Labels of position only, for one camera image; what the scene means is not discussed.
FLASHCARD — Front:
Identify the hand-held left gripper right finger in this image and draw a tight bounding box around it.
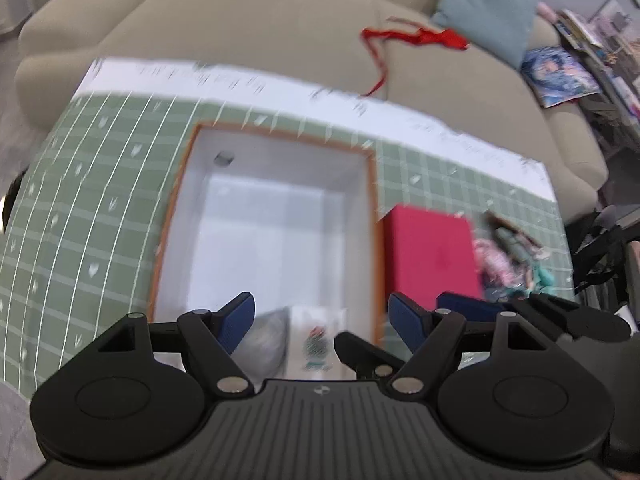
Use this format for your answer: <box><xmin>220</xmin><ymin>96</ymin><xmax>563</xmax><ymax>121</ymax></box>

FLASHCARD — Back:
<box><xmin>387</xmin><ymin>292</ymin><xmax>556</xmax><ymax>396</ymax></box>

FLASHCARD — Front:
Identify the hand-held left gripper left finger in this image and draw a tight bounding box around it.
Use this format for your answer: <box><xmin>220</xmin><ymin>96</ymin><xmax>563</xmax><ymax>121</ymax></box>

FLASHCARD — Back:
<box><xmin>97</xmin><ymin>291</ymin><xmax>257</xmax><ymax>397</ymax></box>

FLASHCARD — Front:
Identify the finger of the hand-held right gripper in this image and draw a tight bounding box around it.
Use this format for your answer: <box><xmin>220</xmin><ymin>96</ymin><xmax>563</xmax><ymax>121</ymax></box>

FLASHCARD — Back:
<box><xmin>436</xmin><ymin>292</ymin><xmax>632</xmax><ymax>343</ymax></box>
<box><xmin>333</xmin><ymin>331</ymin><xmax>407</xmax><ymax>380</ymax></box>

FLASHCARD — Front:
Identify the grey cloth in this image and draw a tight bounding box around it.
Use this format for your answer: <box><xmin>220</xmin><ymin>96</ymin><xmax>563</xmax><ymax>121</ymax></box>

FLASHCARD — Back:
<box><xmin>247</xmin><ymin>309</ymin><xmax>292</xmax><ymax>382</ymax></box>

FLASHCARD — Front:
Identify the pile of patterned clothes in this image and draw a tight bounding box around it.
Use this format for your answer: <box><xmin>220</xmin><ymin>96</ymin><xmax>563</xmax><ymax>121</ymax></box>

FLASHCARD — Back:
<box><xmin>472</xmin><ymin>212</ymin><xmax>556</xmax><ymax>303</ymax></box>

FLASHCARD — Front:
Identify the orange-rimmed white box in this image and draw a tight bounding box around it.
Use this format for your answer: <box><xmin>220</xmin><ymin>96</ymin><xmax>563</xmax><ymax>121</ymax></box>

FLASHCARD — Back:
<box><xmin>149</xmin><ymin>122</ymin><xmax>386</xmax><ymax>381</ymax></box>

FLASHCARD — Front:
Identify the magenta box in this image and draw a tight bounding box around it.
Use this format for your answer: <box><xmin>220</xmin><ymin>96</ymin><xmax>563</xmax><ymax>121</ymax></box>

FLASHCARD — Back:
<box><xmin>384</xmin><ymin>205</ymin><xmax>483</xmax><ymax>311</ymax></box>

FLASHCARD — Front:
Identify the black chair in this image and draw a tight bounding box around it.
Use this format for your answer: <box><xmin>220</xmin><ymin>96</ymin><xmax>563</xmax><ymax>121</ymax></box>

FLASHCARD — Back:
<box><xmin>565</xmin><ymin>205</ymin><xmax>640</xmax><ymax>321</ymax></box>

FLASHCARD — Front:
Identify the green checked tablecloth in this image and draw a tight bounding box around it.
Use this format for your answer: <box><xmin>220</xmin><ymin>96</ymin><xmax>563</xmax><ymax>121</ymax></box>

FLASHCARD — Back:
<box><xmin>0</xmin><ymin>57</ymin><xmax>576</xmax><ymax>401</ymax></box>

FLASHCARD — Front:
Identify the illustrated magazine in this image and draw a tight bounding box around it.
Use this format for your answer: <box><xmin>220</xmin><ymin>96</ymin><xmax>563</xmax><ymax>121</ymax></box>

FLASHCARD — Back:
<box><xmin>520</xmin><ymin>46</ymin><xmax>601</xmax><ymax>109</ymax></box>

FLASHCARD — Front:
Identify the red ribbon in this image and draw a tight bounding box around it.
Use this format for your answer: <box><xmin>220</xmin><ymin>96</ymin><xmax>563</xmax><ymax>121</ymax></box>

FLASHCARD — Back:
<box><xmin>361</xmin><ymin>16</ymin><xmax>471</xmax><ymax>98</ymax></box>

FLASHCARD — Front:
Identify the light blue cushion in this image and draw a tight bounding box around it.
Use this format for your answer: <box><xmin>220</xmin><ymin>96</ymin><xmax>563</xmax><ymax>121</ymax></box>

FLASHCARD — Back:
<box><xmin>431</xmin><ymin>0</ymin><xmax>543</xmax><ymax>68</ymax></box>

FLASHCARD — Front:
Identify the beige sofa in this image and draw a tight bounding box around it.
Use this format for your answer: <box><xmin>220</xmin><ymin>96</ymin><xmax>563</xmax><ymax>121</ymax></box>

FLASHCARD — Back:
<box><xmin>15</xmin><ymin>0</ymin><xmax>608</xmax><ymax>196</ymax></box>

